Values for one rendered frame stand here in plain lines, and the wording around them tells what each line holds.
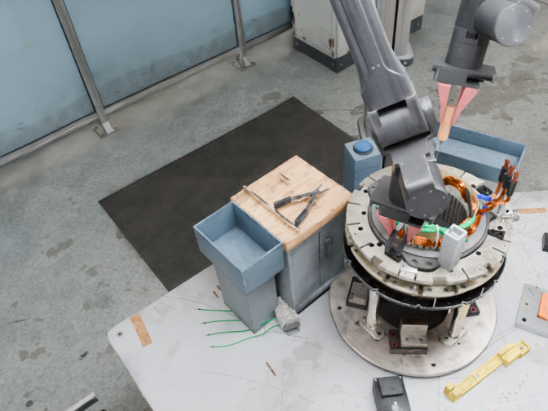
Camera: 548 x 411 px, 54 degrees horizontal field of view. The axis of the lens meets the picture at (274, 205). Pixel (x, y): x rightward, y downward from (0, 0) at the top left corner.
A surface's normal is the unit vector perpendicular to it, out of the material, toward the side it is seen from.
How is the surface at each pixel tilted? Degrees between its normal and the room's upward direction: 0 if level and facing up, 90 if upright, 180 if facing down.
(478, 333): 0
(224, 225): 90
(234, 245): 0
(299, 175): 0
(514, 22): 75
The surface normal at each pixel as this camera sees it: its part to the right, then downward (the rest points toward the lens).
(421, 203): 0.00, 0.71
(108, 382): -0.07, -0.69
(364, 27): -0.11, 0.51
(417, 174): -0.45, -0.57
